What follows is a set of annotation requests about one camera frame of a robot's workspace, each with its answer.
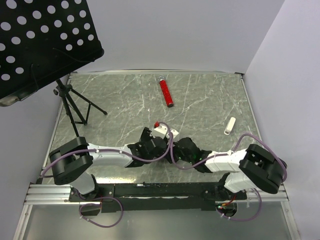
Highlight white stapler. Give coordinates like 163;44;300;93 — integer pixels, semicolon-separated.
224;117;236;136

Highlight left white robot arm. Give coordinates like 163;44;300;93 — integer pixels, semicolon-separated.
42;124;172;201

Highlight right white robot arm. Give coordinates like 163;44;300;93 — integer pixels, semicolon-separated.
169;137;288;199

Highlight red cylindrical tube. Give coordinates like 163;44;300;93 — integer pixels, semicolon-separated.
158;75;174;108

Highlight black tripod stand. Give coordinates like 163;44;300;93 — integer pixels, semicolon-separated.
53;79;108;137

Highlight black perforated music stand desk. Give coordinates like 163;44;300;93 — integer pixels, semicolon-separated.
0;0;104;107

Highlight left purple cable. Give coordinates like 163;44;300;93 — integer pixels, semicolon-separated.
41;121;173;229

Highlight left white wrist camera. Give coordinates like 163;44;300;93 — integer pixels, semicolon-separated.
151;121;168;139

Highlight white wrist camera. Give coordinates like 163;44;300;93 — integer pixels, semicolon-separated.
151;121;168;139
170;129;179;139

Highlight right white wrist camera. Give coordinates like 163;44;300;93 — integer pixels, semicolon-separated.
170;129;179;139

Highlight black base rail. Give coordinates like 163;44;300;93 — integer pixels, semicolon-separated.
68;182;247;213

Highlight aluminium frame rail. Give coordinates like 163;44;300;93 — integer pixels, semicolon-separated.
22;182;73;206

